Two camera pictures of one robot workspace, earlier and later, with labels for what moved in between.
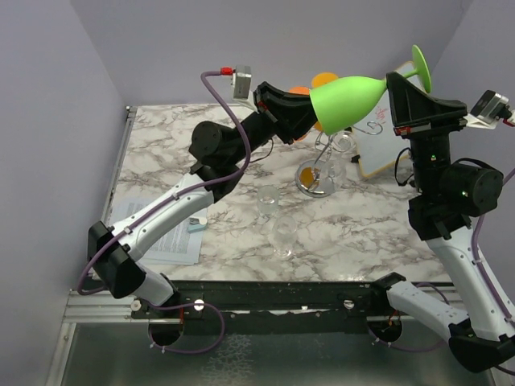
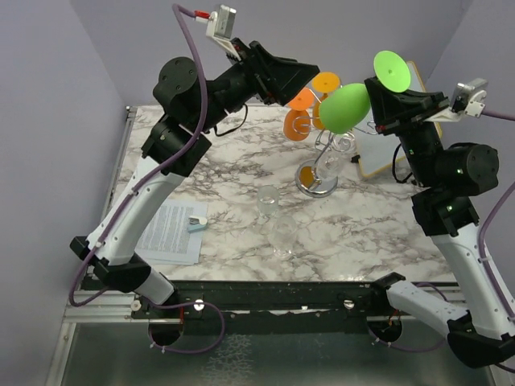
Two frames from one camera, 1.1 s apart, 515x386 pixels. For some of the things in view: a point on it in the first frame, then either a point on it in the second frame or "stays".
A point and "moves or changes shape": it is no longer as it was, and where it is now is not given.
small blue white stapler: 196,224 stays
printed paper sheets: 172,245 stays
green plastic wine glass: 339,101 moves or changes shape
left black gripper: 294,114 → 273,78
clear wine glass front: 284,236 stays
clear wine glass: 268,200 stays
